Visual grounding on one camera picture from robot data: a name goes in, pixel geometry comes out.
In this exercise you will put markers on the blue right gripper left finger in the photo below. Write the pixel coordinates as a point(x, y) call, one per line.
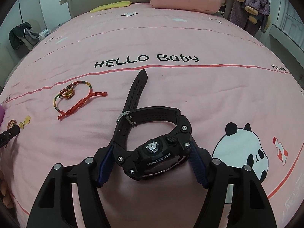
point(104, 165)

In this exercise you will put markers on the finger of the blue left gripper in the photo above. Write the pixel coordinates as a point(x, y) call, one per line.
point(8, 135)

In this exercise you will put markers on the purple storage box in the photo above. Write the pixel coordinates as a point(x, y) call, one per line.
point(2, 113)

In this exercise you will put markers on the dark jacket on chair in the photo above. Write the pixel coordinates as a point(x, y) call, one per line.
point(22, 32)

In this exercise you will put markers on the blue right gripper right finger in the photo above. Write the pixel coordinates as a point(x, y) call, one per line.
point(199, 160)

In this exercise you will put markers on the pink printed bed sheet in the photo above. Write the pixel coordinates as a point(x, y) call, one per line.
point(74, 85)

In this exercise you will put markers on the black digital wrist watch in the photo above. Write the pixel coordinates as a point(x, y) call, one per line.
point(158, 155)

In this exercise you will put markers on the small yellow flower charm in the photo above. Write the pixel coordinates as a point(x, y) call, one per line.
point(25, 122)

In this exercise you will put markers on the purple plush clothing pile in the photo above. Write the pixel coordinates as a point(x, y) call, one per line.
point(250, 15)

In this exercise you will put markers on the yellow pillow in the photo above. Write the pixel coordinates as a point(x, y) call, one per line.
point(111, 6)

